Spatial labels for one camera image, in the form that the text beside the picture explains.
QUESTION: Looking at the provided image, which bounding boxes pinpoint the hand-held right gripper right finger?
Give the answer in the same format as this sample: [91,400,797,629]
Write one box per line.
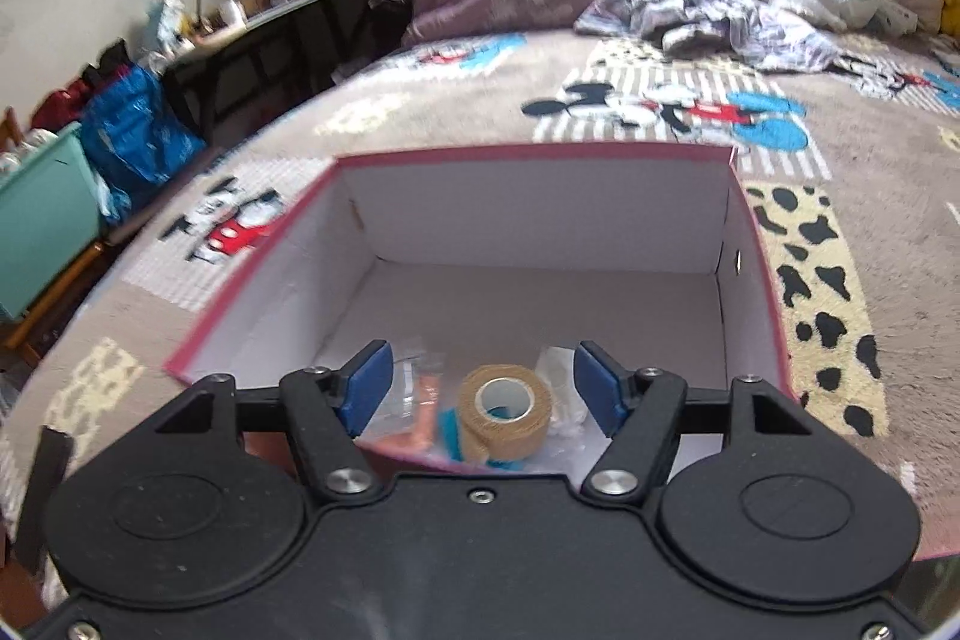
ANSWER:
[573,340,814,506]

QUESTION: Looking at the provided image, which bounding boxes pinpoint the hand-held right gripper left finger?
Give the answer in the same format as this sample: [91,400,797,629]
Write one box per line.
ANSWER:
[156,340,394,504]

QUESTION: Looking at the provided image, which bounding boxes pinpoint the tan bandage tape roll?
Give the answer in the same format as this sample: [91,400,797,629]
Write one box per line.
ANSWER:
[455,365,556,464]

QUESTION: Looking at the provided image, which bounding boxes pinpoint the pink cardboard box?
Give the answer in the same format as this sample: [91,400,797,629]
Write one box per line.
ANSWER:
[165,143,802,474]

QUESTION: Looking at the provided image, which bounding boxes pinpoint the clear plastic bag orange items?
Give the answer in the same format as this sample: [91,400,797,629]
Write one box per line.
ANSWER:
[354,351,451,459]

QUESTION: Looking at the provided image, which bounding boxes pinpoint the blue item under tape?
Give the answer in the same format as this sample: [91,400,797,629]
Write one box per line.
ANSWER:
[438,407,526,470]

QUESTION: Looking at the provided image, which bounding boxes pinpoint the cartoon mouse printed blanket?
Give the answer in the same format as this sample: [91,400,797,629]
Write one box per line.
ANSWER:
[0,26,960,615]

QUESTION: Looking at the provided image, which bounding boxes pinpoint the blue plastic bag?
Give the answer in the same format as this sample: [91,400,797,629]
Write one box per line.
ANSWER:
[79,62,209,227]

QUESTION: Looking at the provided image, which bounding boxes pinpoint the long dark side desk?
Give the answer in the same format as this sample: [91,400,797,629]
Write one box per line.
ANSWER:
[161,0,413,142]

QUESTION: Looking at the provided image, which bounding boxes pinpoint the teal storage bin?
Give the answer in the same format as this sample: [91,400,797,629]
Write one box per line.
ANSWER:
[0,120,102,320]

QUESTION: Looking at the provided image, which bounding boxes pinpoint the red bag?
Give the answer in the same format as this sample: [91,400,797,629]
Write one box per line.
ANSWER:
[30,77,102,133]

